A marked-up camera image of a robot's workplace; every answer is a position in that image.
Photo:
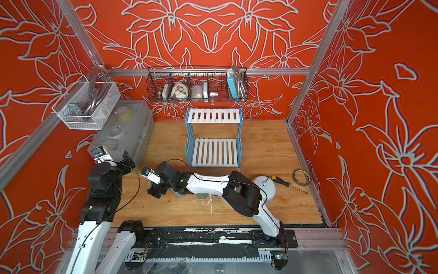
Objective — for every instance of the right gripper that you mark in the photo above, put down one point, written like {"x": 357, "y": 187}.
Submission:
{"x": 156, "y": 189}

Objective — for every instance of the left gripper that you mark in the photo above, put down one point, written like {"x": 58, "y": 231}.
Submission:
{"x": 125, "y": 168}

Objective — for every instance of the white ceramic jar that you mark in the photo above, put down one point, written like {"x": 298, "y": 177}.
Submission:
{"x": 267, "y": 186}

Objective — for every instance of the yellow-green small canister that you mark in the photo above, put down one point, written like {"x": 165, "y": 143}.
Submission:
{"x": 149, "y": 184}

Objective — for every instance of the grey-blue small canister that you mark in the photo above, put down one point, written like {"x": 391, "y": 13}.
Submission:
{"x": 179, "y": 196}

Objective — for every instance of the green small canister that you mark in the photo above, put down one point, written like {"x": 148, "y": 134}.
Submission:
{"x": 202, "y": 196}

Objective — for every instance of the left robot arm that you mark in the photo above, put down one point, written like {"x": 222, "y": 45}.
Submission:
{"x": 103, "y": 202}

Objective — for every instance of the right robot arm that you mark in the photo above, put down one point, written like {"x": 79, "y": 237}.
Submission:
{"x": 244, "y": 196}

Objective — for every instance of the blue white slatted shelf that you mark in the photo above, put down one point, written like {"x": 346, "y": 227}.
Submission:
{"x": 214, "y": 137}

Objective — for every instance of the clear plastic storage box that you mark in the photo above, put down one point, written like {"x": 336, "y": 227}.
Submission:
{"x": 127, "y": 130}

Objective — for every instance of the beige felt cloth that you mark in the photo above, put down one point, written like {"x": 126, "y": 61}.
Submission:
{"x": 180, "y": 91}

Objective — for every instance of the plastic wrapped white item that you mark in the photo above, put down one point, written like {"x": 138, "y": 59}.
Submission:
{"x": 197, "y": 93}

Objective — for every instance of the white box in basket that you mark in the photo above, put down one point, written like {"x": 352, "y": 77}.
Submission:
{"x": 205, "y": 92}

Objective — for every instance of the black yellow screwdriver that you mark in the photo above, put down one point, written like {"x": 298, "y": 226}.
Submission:
{"x": 286, "y": 184}

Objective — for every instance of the brown tape roll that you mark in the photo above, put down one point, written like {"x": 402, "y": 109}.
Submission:
{"x": 301, "y": 177}

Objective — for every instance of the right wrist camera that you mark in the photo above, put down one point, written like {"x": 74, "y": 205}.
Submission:
{"x": 150, "y": 175}

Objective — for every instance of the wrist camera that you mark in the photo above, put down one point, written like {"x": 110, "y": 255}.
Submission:
{"x": 100, "y": 155}
{"x": 150, "y": 175}

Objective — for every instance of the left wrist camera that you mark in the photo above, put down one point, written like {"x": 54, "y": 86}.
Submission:
{"x": 100, "y": 155}

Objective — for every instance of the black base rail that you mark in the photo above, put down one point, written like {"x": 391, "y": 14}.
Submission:
{"x": 250, "y": 236}

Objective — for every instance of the clear wall bin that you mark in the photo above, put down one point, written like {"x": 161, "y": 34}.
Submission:
{"x": 88, "y": 104}

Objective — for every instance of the black wire wall basket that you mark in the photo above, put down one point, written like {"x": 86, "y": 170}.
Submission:
{"x": 218, "y": 89}

